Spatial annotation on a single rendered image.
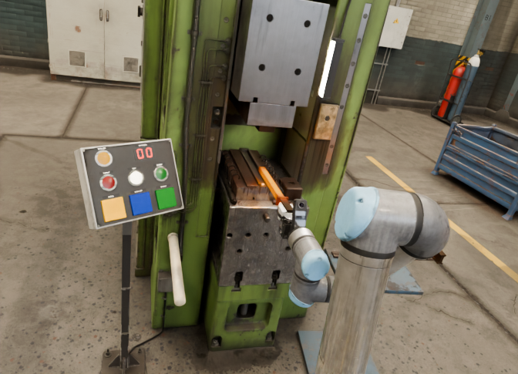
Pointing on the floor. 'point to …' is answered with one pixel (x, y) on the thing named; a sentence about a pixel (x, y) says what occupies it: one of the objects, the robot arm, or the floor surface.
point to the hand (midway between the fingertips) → (284, 202)
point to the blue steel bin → (483, 162)
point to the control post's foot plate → (135, 364)
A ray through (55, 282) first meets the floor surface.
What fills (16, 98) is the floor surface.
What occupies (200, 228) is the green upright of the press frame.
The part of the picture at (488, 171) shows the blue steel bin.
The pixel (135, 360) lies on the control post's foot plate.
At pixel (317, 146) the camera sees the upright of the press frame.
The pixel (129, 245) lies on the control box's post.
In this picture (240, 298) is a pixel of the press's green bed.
